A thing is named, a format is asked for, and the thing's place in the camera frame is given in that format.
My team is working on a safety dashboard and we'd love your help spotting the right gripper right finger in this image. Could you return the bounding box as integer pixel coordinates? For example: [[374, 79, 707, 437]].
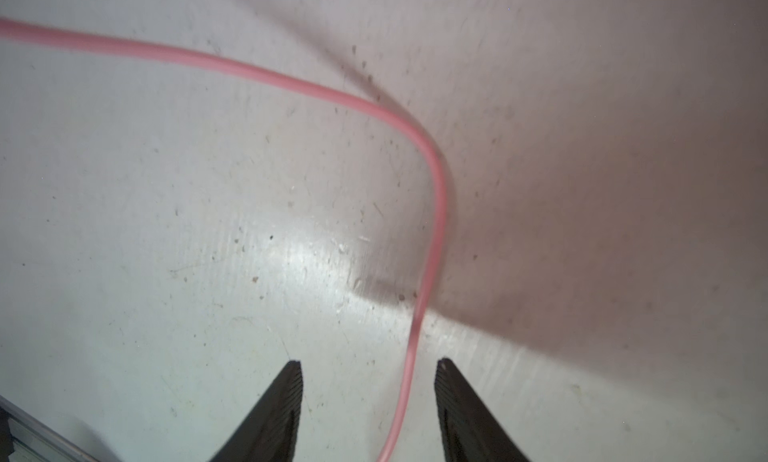
[[434, 358, 530, 462]]

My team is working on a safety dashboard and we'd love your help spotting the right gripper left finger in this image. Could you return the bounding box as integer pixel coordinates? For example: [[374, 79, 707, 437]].
[[211, 361, 303, 462]]

